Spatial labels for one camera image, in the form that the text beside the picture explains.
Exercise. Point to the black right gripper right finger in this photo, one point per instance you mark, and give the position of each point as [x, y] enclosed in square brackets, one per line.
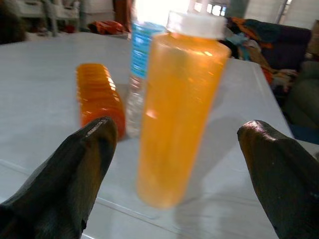
[286, 184]

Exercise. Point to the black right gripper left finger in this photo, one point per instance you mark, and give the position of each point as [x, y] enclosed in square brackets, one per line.
[57, 189]

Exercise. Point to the orange juice bottle white cap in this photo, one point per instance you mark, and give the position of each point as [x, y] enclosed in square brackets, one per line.
[179, 112]

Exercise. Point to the green cushion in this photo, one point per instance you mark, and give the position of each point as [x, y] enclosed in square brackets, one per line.
[304, 99]

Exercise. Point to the orange ribbed plastic bottle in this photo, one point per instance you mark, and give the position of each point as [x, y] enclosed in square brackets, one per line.
[97, 94]

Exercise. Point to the colourful clothes pile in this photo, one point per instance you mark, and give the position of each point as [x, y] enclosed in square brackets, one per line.
[254, 54]

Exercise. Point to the dark purple sofa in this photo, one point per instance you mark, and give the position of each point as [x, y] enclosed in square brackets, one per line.
[286, 44]

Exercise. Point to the clear water bottle blue label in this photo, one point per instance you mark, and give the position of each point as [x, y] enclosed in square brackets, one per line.
[138, 49]

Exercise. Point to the orange cloth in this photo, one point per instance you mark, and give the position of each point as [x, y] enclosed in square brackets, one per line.
[107, 26]

